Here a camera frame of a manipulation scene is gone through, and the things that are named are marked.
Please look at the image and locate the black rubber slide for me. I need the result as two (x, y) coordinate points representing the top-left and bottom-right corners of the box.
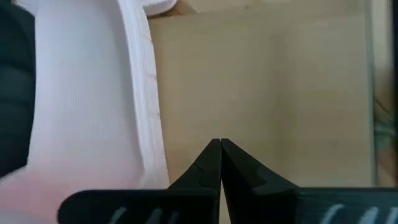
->
(0, 0), (37, 179)

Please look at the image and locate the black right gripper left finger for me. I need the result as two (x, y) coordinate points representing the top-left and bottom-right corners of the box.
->
(57, 138), (222, 224)

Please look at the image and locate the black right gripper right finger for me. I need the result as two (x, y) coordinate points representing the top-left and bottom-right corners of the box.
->
(221, 138), (398, 224)

